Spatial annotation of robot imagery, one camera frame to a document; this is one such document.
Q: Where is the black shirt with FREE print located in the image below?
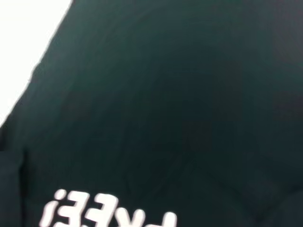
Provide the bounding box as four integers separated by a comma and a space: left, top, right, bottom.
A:
0, 0, 303, 227

